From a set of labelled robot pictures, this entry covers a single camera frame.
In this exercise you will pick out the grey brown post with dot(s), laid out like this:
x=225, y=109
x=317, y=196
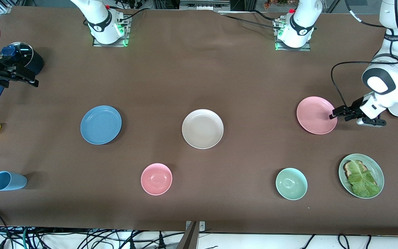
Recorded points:
x=190, y=238

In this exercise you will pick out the blue cup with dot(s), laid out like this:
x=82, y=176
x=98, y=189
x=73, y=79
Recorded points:
x=9, y=181

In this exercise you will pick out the beige plate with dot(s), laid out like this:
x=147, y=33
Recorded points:
x=202, y=129

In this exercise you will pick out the glass lid blue knob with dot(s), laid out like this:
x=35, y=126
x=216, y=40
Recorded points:
x=24, y=53

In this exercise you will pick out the toast slice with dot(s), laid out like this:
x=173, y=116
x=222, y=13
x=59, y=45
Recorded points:
x=347, y=170

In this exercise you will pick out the pink plate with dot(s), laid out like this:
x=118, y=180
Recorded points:
x=314, y=115

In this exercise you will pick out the pink bowl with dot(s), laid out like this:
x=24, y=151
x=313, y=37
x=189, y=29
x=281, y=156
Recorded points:
x=156, y=179

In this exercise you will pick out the brown table cover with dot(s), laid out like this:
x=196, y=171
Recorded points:
x=219, y=69

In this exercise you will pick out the green plate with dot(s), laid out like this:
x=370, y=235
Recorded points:
x=378, y=171

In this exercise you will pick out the blue plate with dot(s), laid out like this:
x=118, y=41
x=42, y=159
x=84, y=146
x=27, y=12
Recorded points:
x=101, y=125

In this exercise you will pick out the small metal bracket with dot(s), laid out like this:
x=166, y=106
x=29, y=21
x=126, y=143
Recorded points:
x=202, y=226

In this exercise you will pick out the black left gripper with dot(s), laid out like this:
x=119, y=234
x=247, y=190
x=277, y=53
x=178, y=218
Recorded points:
x=356, y=105

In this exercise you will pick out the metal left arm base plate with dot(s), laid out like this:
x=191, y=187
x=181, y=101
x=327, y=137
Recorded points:
x=277, y=46

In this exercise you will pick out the green lettuce leaf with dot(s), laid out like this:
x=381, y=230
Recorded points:
x=363, y=181

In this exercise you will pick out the dark blue saucepan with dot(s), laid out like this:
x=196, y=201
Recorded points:
x=38, y=64

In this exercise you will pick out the grey metal box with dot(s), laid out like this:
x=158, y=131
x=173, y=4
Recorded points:
x=202, y=6

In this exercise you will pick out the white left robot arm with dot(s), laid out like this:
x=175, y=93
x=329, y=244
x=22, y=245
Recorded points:
x=389, y=83

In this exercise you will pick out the green bowl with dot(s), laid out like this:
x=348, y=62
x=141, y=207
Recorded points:
x=291, y=184

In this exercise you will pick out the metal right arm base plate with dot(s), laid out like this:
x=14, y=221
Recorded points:
x=127, y=34

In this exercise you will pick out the aluminium frame profile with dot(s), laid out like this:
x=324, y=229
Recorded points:
x=3, y=7

